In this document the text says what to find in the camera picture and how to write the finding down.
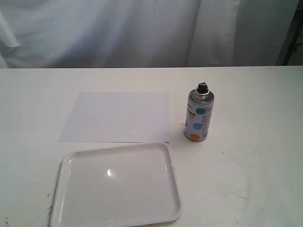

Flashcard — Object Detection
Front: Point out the spray can with coloured dots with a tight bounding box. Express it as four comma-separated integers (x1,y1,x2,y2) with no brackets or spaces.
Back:
184,82,214,142

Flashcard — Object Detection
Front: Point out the white backdrop curtain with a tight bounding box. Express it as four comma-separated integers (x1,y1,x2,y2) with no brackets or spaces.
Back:
0,0,299,68

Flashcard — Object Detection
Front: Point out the white paper sheet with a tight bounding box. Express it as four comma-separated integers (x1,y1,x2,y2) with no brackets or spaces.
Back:
58,92,169,143

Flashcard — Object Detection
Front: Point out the black metal stand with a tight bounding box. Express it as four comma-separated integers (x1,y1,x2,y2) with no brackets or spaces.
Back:
282,0,303,66

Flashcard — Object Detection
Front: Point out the white plastic tray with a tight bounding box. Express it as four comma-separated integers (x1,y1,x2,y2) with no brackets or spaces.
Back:
50,143,183,227

